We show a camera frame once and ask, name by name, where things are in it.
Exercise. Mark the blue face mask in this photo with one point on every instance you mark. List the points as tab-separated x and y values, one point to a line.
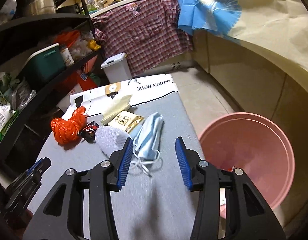
149	137

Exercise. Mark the yellow toy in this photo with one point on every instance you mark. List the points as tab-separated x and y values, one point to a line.
93	45

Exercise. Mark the clear plastic bag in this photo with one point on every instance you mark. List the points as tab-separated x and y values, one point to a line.
23	93

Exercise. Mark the orange plastic bag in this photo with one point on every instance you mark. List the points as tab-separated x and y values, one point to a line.
67	127

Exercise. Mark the steel pot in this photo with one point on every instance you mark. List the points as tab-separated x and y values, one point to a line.
40	1

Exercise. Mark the pink plastic bucket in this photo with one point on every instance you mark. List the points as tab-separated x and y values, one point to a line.
249	150

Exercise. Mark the red and orange package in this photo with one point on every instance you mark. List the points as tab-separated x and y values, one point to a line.
78	77

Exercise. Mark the teal storage box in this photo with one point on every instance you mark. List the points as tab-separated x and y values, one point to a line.
43	63

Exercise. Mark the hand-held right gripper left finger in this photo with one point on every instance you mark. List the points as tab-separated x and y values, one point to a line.
125	162

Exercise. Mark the black and red snack wrapper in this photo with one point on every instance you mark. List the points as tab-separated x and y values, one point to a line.
90	130

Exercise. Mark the white jar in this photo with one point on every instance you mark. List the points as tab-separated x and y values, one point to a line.
66	55

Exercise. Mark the black shelf rack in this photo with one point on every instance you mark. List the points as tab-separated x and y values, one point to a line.
43	21

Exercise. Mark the white paper bag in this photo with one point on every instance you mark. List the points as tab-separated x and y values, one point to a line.
76	90

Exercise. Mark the cream paper strip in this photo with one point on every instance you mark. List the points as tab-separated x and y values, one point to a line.
116	107

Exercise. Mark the red plaid shirt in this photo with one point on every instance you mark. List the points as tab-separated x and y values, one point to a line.
149	35

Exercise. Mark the beige tissue packet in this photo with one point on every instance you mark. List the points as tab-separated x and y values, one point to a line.
126	122

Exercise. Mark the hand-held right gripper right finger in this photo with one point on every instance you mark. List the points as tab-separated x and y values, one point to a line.
182	165

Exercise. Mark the white lidded trash bin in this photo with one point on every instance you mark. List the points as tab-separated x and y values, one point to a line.
117	67

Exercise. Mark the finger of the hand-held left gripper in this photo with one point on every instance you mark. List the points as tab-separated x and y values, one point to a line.
35	165
45	164

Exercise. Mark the green and white packet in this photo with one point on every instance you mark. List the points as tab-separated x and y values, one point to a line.
2	122

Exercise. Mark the red plastic bag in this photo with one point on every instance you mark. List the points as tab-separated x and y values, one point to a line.
66	38

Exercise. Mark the white foam fruit net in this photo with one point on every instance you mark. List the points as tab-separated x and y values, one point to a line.
111	137

